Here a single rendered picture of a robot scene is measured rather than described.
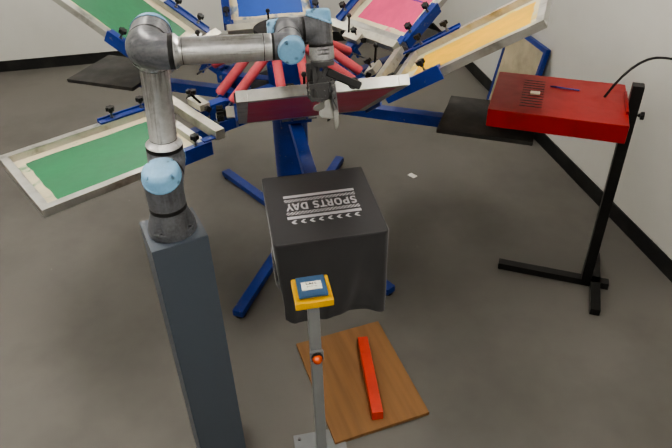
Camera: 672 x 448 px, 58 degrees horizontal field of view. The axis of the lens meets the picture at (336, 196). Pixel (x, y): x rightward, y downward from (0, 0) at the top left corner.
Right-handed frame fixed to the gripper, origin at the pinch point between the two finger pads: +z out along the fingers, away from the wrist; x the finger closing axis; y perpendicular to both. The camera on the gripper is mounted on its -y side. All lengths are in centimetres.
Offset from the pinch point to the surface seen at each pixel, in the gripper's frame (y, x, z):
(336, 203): -6, -48, 42
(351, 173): -17, -69, 35
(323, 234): 3, -30, 47
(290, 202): 12, -53, 40
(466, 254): -96, -137, 114
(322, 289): 9, 1, 55
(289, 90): 11.6, -14.8, -10.3
